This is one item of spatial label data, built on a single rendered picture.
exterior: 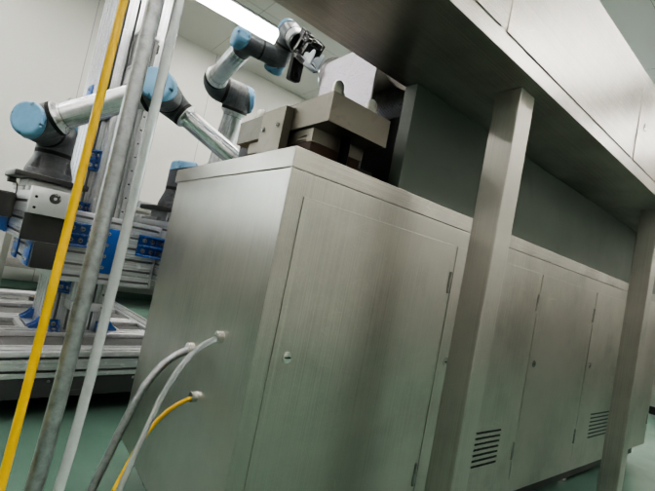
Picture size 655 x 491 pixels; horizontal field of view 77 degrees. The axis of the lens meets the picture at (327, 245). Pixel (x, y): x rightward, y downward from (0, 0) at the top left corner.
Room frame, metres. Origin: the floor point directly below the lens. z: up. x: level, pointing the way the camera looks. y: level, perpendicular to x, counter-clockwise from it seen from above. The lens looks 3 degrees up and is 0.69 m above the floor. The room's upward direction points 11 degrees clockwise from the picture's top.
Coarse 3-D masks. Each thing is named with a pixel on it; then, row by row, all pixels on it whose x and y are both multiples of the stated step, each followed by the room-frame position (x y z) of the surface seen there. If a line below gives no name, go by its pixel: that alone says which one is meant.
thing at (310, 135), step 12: (300, 132) 0.86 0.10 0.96; (312, 132) 0.82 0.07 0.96; (324, 132) 0.84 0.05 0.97; (252, 144) 1.03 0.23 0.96; (288, 144) 0.89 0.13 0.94; (300, 144) 0.85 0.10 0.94; (312, 144) 0.83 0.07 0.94; (324, 144) 0.84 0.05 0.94; (336, 144) 0.86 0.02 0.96; (324, 156) 0.85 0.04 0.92; (336, 156) 0.87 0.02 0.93; (348, 156) 0.88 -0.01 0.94; (360, 156) 0.90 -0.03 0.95
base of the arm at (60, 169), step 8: (40, 152) 1.46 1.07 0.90; (48, 152) 1.46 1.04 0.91; (56, 152) 1.47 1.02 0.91; (32, 160) 1.45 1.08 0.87; (40, 160) 1.46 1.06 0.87; (48, 160) 1.46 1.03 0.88; (56, 160) 1.47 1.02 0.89; (64, 160) 1.50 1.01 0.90; (24, 168) 1.45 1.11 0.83; (32, 168) 1.44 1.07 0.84; (40, 168) 1.44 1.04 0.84; (48, 168) 1.45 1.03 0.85; (56, 168) 1.47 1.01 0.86; (64, 168) 1.50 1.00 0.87; (56, 176) 1.47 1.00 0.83; (64, 176) 1.50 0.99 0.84
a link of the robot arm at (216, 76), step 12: (240, 36) 1.39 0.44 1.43; (252, 36) 1.42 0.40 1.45; (228, 48) 1.51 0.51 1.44; (240, 48) 1.42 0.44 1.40; (252, 48) 1.43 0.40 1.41; (264, 48) 1.44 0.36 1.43; (228, 60) 1.53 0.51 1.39; (240, 60) 1.50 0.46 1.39; (216, 72) 1.62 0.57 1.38; (228, 72) 1.59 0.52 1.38; (204, 84) 1.73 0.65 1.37; (216, 84) 1.69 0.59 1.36; (216, 96) 1.77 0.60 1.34
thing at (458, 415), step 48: (528, 96) 0.84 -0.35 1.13; (480, 192) 0.86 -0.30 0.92; (480, 240) 0.85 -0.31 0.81; (480, 288) 0.83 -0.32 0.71; (480, 336) 0.83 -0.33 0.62; (624, 336) 1.51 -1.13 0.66; (480, 384) 0.85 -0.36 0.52; (624, 384) 1.49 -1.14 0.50; (624, 432) 1.47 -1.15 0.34; (432, 480) 0.86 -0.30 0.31
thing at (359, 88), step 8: (368, 72) 1.01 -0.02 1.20; (376, 72) 0.99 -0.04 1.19; (344, 80) 1.08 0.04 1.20; (352, 80) 1.06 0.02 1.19; (360, 80) 1.03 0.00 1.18; (368, 80) 1.00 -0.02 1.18; (328, 88) 1.14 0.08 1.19; (344, 88) 1.08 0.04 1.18; (352, 88) 1.05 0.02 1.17; (360, 88) 1.02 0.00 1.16; (368, 88) 1.00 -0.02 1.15; (352, 96) 1.04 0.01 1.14; (360, 96) 1.02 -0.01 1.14; (368, 96) 0.99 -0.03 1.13
